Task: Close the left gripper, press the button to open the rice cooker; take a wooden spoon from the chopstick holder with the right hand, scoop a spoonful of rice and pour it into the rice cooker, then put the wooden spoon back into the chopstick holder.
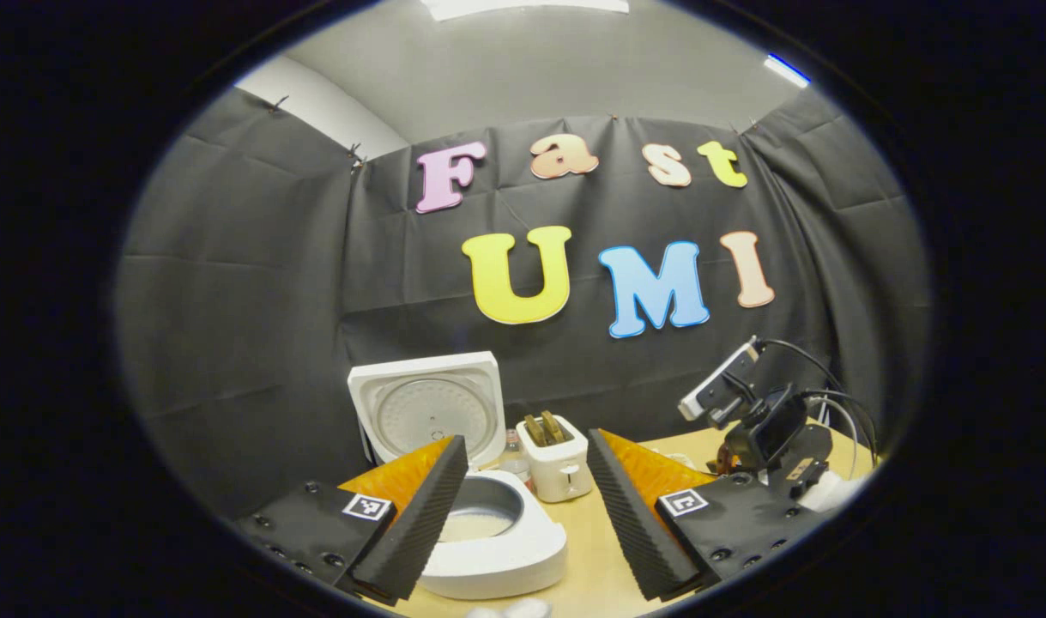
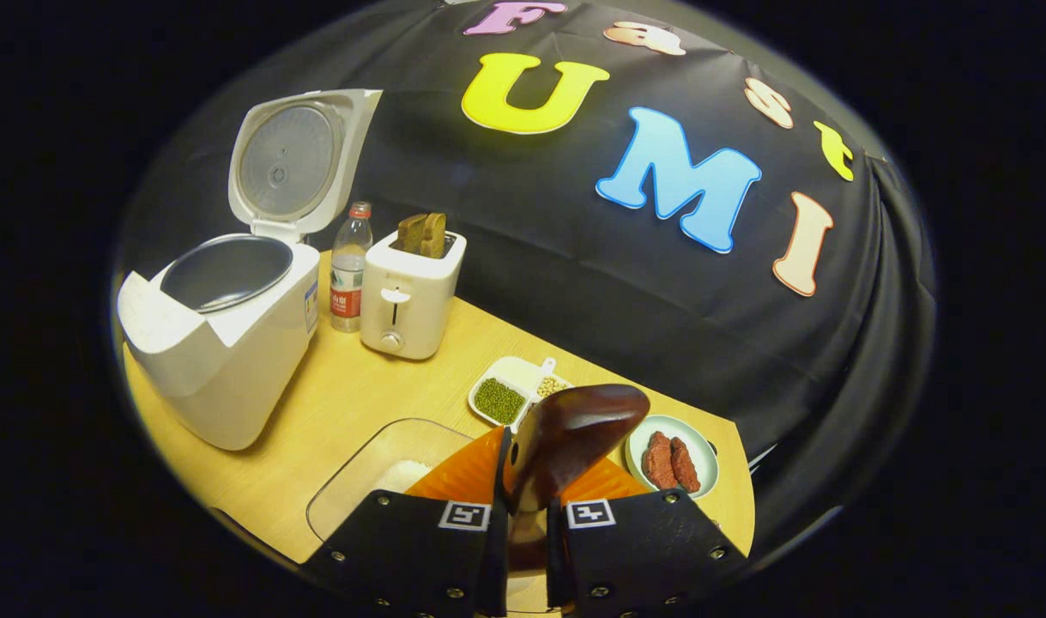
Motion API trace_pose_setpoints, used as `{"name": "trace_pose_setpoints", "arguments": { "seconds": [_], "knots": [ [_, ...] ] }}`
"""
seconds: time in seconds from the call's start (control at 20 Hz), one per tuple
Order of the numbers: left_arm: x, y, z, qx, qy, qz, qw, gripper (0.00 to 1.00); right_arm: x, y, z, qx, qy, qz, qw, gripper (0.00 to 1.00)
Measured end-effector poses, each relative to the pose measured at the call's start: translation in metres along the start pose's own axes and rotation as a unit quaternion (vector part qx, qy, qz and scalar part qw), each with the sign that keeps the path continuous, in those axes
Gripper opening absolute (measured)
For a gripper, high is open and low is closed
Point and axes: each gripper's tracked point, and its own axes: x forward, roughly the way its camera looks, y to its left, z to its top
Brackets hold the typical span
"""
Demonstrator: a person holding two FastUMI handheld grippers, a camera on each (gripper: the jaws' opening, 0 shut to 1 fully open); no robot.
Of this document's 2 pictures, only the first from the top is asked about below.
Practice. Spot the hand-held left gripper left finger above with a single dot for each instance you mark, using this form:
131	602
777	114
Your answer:
421	524

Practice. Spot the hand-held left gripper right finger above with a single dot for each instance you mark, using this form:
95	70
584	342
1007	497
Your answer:
632	532

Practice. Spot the white rice cooker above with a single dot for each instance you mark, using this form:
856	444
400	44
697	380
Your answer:
522	549

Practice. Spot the white toaster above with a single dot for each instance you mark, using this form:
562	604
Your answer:
561	472

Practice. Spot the clear plastic bottle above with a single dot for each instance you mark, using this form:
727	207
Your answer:
516	468

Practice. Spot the brown toast slice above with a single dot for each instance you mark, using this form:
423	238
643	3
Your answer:
553	426
535	429

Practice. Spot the black backdrop cloth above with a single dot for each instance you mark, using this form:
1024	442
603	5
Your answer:
256	300

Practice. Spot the small ceiling light panel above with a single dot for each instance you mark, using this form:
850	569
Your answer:
787	70

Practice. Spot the long ceiling light panel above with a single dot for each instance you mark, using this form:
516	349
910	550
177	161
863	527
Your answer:
522	7

